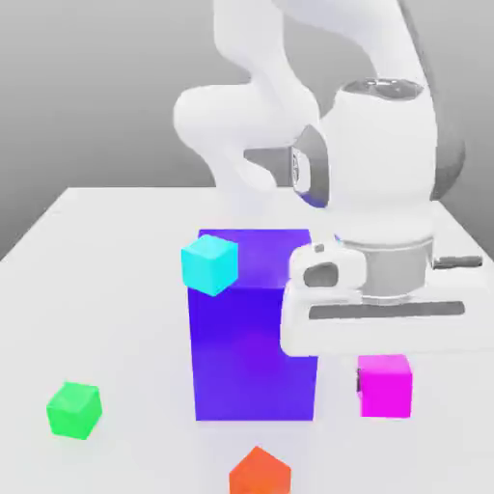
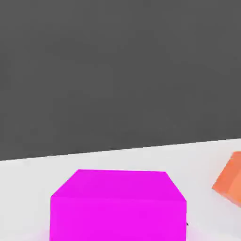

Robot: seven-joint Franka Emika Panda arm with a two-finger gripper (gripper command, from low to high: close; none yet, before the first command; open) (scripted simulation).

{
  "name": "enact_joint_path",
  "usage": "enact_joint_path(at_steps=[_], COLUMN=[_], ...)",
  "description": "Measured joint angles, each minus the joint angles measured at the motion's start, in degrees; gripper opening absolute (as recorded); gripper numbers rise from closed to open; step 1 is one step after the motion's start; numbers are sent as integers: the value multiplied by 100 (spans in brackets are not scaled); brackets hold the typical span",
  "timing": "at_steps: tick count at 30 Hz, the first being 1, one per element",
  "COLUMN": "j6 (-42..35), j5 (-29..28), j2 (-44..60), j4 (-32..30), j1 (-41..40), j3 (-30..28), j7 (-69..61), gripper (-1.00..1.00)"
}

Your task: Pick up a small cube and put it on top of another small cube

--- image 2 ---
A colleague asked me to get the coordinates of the small magenta cube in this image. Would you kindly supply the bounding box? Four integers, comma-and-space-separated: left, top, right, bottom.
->
49, 169, 187, 241

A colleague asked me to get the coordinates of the large orange box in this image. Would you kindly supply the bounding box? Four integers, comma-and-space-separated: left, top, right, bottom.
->
211, 151, 241, 209

